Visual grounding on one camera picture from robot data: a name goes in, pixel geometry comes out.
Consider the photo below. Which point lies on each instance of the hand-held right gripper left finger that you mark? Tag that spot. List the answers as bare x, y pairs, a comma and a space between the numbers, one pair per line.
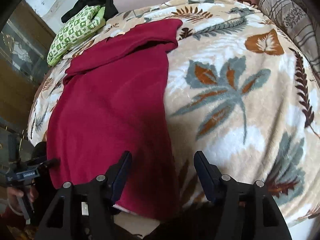
122, 175

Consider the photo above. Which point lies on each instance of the person's left hand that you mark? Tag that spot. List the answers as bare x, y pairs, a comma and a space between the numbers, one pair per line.
13, 196

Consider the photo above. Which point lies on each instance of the dark red garment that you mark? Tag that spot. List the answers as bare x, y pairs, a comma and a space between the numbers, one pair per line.
112, 92

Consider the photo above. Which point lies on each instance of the leaf printed blanket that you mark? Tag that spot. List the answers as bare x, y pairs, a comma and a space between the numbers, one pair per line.
225, 55

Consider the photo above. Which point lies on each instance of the green patterned pillow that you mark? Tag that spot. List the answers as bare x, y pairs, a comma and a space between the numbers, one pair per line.
72, 32

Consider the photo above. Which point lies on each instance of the wooden glass door cabinet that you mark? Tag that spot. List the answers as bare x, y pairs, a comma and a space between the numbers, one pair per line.
20, 80

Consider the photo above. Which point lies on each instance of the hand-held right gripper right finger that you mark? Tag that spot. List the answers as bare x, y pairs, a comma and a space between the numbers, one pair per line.
203, 175

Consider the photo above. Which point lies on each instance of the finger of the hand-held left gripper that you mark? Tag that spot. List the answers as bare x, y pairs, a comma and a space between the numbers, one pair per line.
50, 163

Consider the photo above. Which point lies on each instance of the striped floral cushion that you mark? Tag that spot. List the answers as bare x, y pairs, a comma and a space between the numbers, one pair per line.
287, 12

